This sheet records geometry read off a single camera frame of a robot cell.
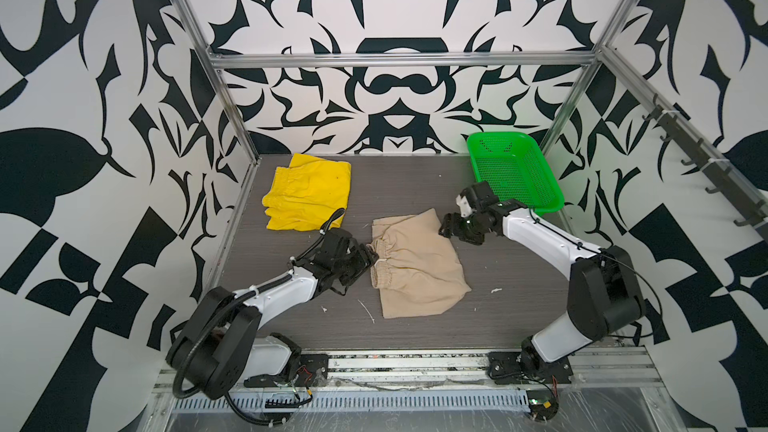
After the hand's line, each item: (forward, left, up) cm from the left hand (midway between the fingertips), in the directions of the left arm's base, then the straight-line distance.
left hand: (377, 255), depth 86 cm
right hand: (+6, -21, +3) cm, 22 cm away
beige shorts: (-4, -12, -2) cm, 13 cm away
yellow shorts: (+26, +24, -5) cm, 36 cm away
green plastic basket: (+41, -53, -7) cm, 67 cm away
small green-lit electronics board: (-35, -38, -8) cm, 53 cm away
